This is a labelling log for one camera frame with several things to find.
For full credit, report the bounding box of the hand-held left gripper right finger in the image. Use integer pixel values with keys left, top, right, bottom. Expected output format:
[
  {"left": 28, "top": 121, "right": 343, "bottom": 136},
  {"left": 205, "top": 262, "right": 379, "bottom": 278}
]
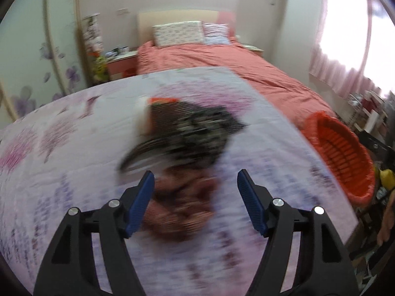
[{"left": 237, "top": 169, "right": 360, "bottom": 296}]

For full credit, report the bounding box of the striped pillow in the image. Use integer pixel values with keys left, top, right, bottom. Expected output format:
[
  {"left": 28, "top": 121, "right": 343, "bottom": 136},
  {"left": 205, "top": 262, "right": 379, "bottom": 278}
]
[{"left": 202, "top": 22, "right": 231, "bottom": 45}]

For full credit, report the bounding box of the flower printed wardrobe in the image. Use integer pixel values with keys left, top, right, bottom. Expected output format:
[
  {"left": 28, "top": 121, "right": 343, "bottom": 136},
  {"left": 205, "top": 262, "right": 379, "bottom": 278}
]
[{"left": 0, "top": 0, "right": 90, "bottom": 121}]

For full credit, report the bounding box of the pink curtain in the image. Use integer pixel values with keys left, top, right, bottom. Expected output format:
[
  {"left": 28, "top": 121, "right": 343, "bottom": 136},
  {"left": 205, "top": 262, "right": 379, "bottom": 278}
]
[{"left": 309, "top": 0, "right": 395, "bottom": 99}]

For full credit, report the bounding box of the black floral cloth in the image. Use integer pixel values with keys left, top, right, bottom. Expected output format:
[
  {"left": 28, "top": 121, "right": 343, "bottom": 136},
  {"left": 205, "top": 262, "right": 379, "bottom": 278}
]
[{"left": 147, "top": 100, "right": 247, "bottom": 168}]

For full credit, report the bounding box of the yellow cushion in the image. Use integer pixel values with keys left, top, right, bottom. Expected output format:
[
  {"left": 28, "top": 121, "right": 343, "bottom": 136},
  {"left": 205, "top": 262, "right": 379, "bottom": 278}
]
[{"left": 379, "top": 169, "right": 395, "bottom": 190}]

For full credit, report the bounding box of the beige pink headboard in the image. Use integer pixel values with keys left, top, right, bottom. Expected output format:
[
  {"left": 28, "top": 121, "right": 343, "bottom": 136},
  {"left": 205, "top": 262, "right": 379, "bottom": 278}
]
[{"left": 137, "top": 10, "right": 237, "bottom": 45}]

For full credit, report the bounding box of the yellow green plush toy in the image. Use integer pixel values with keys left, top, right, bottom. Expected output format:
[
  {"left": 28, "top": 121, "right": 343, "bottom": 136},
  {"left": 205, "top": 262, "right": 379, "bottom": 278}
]
[{"left": 93, "top": 54, "right": 108, "bottom": 82}]

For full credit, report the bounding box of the hanging plush toy organiser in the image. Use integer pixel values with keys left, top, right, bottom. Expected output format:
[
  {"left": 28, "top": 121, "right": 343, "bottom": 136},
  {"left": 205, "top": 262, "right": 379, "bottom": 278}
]
[{"left": 82, "top": 14, "right": 104, "bottom": 53}]

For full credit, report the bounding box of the black hair band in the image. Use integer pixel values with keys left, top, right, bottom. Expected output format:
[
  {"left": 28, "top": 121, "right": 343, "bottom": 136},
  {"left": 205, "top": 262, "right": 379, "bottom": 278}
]
[{"left": 119, "top": 136, "right": 173, "bottom": 173}]

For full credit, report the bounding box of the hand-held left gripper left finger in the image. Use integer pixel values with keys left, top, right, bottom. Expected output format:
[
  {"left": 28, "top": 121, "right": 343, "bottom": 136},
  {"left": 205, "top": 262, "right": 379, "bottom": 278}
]
[{"left": 33, "top": 170, "right": 155, "bottom": 296}]

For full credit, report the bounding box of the person's right hand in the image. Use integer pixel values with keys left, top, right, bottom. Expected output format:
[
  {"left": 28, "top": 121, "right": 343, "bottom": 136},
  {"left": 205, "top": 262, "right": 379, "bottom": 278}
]
[{"left": 377, "top": 189, "right": 395, "bottom": 245}]

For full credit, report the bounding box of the bed with pink duvet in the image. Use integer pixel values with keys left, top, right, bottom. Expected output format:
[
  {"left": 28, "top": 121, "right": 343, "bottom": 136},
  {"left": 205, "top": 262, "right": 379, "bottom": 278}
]
[{"left": 136, "top": 39, "right": 337, "bottom": 118}]

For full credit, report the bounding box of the pink nightstand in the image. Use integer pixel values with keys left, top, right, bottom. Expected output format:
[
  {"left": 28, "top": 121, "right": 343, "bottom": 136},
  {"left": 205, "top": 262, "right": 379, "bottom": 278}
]
[
  {"left": 106, "top": 51, "right": 138, "bottom": 81},
  {"left": 242, "top": 44, "right": 264, "bottom": 57}
]

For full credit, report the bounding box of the reddish brown patterned garment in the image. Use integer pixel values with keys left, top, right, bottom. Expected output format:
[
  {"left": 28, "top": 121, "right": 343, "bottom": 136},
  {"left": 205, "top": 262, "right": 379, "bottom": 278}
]
[{"left": 145, "top": 168, "right": 218, "bottom": 242}]

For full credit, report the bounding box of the small orange wrapper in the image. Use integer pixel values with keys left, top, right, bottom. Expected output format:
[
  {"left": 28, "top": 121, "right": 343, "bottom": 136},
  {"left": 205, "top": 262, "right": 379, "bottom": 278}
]
[{"left": 147, "top": 97, "right": 180, "bottom": 105}]

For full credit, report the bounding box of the orange plastic laundry basket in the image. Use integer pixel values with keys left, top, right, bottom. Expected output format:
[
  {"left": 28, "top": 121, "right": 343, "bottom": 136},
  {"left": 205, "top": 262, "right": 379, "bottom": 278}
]
[{"left": 301, "top": 110, "right": 376, "bottom": 208}]

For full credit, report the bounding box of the floral pillow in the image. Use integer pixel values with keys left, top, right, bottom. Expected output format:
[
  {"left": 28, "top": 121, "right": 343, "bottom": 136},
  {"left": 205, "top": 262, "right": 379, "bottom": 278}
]
[{"left": 152, "top": 21, "right": 205, "bottom": 48}]

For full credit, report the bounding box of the floral printed tablecloth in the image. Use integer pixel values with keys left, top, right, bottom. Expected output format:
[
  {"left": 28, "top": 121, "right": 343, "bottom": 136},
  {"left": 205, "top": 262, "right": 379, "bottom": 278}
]
[{"left": 0, "top": 66, "right": 358, "bottom": 296}]

